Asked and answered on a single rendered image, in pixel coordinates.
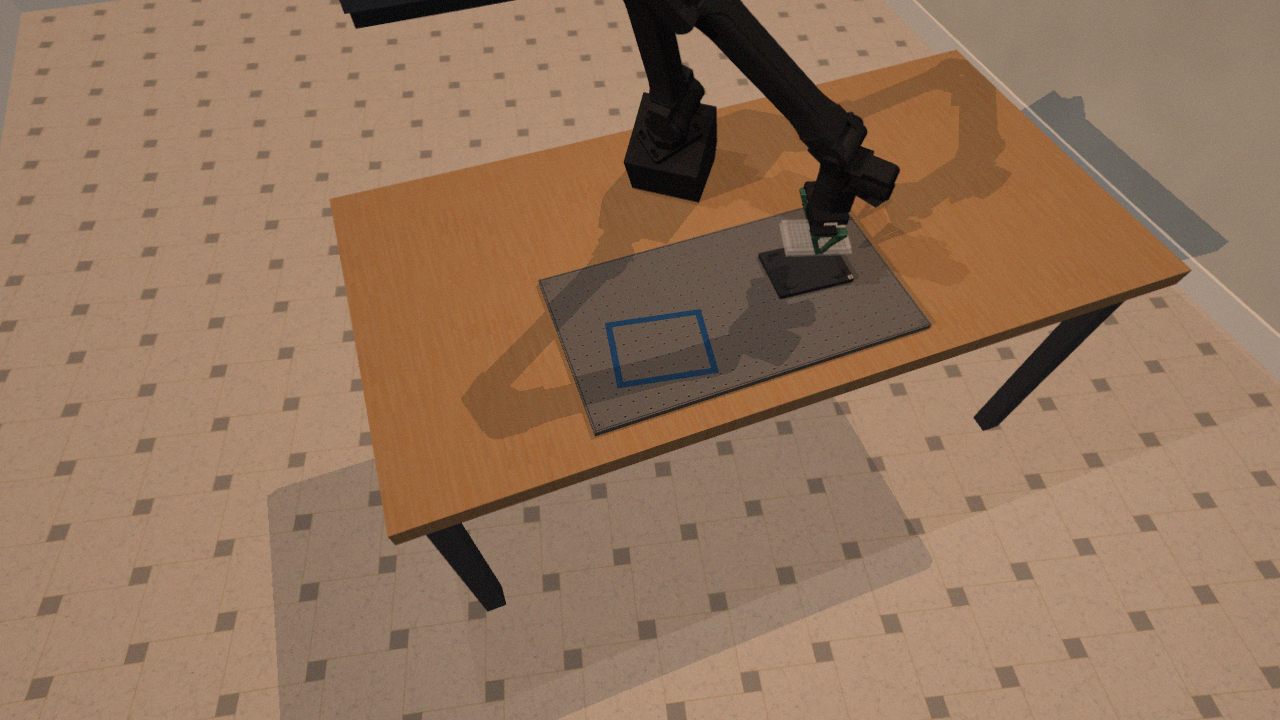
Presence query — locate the beige gridded plate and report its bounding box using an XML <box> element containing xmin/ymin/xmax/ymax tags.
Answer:
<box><xmin>780</xmin><ymin>219</ymin><xmax>852</xmax><ymax>258</ymax></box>

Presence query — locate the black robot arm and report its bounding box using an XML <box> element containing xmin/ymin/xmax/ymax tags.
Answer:
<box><xmin>623</xmin><ymin>0</ymin><xmax>900</xmax><ymax>213</ymax></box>

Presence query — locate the blue tape outline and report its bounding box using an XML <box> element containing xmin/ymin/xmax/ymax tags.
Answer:
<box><xmin>605</xmin><ymin>309</ymin><xmax>719</xmax><ymax>389</ymax></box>

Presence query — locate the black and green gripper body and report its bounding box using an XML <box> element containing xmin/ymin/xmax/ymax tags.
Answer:
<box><xmin>803</xmin><ymin>176</ymin><xmax>850</xmax><ymax>236</ymax></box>

